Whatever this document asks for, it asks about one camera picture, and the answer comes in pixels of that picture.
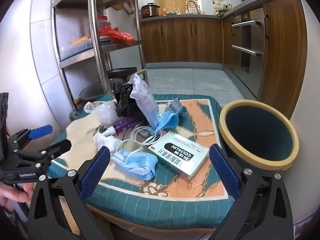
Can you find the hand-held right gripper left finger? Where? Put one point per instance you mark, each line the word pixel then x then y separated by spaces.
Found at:
pixel 95 172

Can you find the white grey mailing bag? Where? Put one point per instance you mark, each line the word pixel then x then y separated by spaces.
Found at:
pixel 143 97

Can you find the purple plastic wrapper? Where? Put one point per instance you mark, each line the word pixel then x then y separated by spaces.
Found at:
pixel 122 125

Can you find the white crumpled wrapper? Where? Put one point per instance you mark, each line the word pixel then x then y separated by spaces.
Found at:
pixel 106 141

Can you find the clear white plastic bag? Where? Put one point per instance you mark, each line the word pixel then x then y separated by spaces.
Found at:
pixel 106 112

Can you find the stainless steel shelf rack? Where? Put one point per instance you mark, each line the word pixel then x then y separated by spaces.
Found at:
pixel 93 17

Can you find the tall wooden cabinet panel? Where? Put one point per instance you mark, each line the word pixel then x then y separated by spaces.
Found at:
pixel 282 55

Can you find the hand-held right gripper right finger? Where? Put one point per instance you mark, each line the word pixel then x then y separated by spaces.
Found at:
pixel 225 170

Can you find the clear plastic storage container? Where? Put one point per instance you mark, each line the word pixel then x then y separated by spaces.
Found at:
pixel 75 46

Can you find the red plastic bag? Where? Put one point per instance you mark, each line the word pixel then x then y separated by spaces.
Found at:
pixel 117 35

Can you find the black plastic bag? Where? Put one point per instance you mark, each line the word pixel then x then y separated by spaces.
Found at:
pixel 123 97

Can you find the built-in steel oven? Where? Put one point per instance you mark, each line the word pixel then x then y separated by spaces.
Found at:
pixel 246 42

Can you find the teal orange printed cushion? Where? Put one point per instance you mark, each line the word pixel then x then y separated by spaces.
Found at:
pixel 200 120

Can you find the blue face mask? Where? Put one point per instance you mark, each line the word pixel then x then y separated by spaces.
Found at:
pixel 140 162
pixel 167 121

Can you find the dark rice cooker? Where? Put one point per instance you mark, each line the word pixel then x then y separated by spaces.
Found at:
pixel 150 10

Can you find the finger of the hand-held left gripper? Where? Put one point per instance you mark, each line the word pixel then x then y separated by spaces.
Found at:
pixel 40 131
pixel 57 148

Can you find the small blue white packet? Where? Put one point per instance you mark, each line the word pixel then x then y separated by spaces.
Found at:
pixel 173 106

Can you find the red-lidded plastic jar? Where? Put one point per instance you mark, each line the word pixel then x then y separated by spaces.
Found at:
pixel 103 22

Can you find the wooden kitchen base cabinets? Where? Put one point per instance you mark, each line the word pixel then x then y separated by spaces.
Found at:
pixel 182 40

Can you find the teal bin with yellow rim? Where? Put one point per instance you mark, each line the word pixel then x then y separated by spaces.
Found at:
pixel 250 130

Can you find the chrome kitchen faucet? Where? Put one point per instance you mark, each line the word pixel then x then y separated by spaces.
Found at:
pixel 193 6

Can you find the person's left hand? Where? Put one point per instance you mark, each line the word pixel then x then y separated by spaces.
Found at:
pixel 15 195

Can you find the white green medicine box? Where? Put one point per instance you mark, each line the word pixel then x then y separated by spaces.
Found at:
pixel 180 155

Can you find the flat black box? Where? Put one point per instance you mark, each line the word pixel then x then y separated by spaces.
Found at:
pixel 121 73

